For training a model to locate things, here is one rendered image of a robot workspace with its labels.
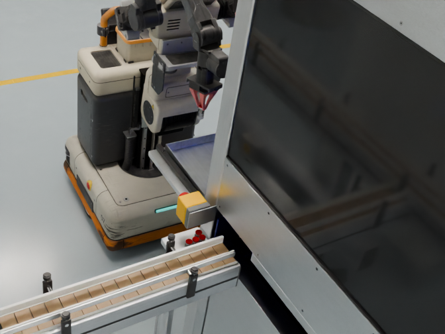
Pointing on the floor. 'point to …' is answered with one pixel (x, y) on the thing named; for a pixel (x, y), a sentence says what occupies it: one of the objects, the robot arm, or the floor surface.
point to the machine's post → (225, 123)
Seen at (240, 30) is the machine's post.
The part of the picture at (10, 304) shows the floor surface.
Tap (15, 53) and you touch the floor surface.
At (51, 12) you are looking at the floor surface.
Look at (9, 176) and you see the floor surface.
